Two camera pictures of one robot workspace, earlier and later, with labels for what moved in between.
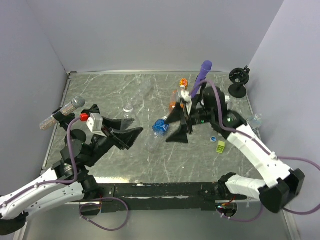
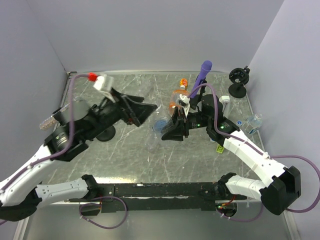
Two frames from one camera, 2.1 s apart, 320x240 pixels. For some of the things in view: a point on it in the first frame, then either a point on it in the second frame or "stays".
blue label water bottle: (160, 129) stays
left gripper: (123, 140) to (139, 112)
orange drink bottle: (174, 97) stays
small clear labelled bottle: (256, 121) stays
